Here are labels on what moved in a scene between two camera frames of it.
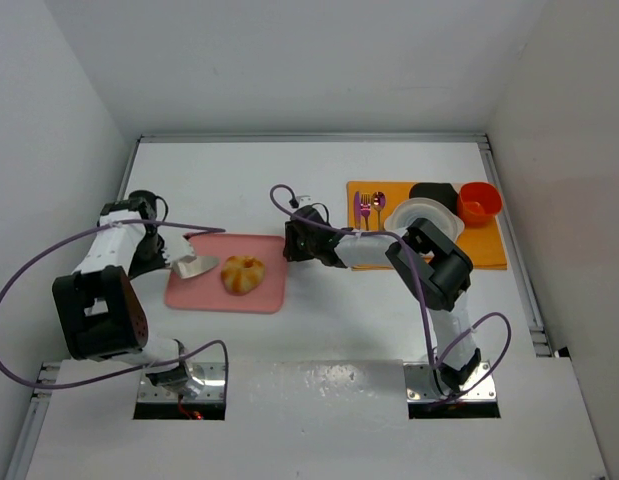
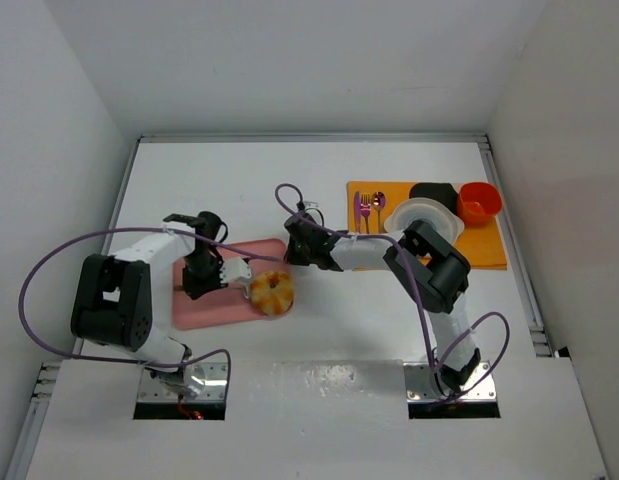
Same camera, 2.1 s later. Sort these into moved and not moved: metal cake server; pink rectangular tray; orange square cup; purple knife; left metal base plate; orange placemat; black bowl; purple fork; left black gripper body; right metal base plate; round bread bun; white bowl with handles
Moved: metal cake server; pink rectangular tray; left black gripper body; round bread bun
Not moved: orange square cup; purple fork; black bowl; white bowl with handles; left metal base plate; purple knife; orange placemat; right metal base plate
